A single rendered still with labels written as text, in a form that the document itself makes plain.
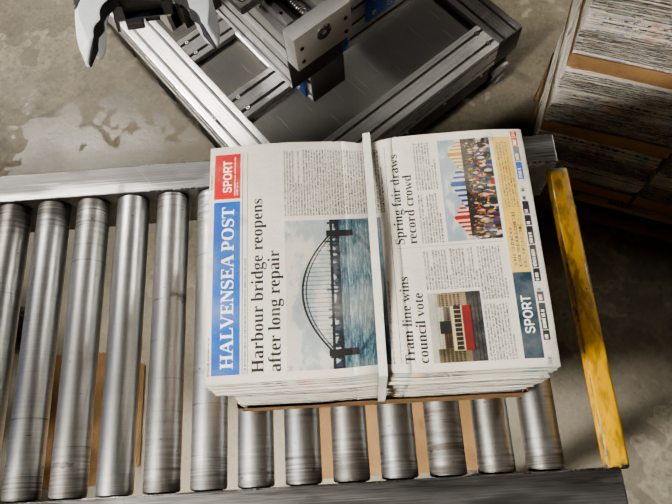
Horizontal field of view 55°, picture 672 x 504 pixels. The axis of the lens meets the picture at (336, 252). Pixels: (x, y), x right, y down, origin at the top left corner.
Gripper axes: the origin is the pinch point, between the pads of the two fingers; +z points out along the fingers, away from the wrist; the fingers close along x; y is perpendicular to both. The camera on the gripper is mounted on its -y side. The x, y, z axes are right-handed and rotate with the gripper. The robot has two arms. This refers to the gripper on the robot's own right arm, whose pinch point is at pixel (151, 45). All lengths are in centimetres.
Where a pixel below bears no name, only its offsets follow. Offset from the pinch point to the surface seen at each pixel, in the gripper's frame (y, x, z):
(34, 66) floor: 131, 46, -115
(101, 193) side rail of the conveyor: 46, 14, -13
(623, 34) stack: 41, -80, -24
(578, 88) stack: 58, -80, -25
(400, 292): 18.1, -20.2, 21.9
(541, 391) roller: 39, -41, 34
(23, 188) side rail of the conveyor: 48, 27, -17
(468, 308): 17.2, -26.6, 25.5
